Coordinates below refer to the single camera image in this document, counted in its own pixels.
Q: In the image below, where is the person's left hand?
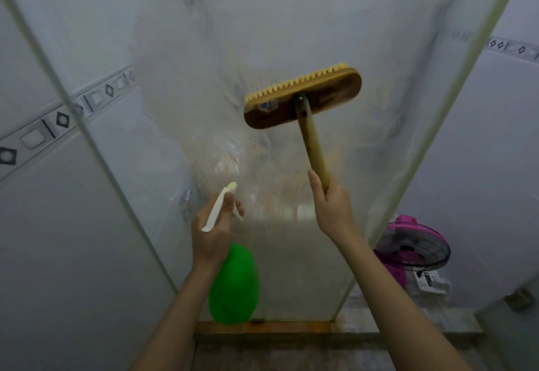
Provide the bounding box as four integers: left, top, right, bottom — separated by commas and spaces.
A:
190, 191, 245, 274

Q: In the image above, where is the person's right hand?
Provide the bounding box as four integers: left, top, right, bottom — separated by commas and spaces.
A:
307, 169, 359, 246

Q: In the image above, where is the green spray bottle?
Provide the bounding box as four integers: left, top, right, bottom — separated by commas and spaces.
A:
201, 182, 261, 325

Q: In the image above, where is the wooden long-handled scrub brush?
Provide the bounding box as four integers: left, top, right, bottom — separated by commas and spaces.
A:
243, 63, 363, 195

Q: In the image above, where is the person's right forearm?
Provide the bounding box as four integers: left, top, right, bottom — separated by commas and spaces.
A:
336, 231, 473, 371

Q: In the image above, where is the person's left forearm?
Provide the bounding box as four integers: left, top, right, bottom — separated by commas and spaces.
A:
130, 266, 216, 371

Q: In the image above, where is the pink electric fan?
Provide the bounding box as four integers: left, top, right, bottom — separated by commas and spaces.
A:
373, 214, 451, 290

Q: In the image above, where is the white power strip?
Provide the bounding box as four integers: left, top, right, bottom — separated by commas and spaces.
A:
413, 269, 450, 296

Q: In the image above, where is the frosted glass shower panel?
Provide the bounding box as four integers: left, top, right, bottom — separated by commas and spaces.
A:
0, 0, 529, 326

